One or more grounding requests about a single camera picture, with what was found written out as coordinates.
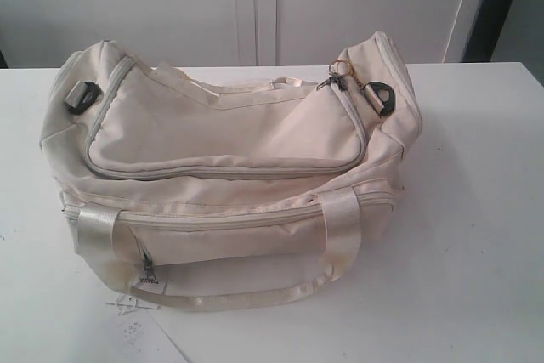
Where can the cream fabric duffel bag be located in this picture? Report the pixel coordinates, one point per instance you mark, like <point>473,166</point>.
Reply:
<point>240,196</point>

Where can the white paper hang tag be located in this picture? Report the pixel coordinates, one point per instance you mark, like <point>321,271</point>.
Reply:
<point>133,299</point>

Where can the small white price tag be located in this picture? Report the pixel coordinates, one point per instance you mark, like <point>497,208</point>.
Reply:
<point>136,333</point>

